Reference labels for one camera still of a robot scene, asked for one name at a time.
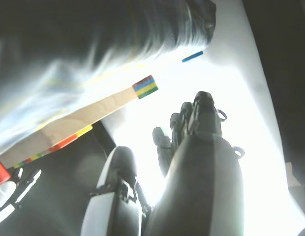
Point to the wooden strip with coloured stripes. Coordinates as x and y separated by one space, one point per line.
76 120

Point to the white and black left hand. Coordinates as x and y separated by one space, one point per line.
199 172

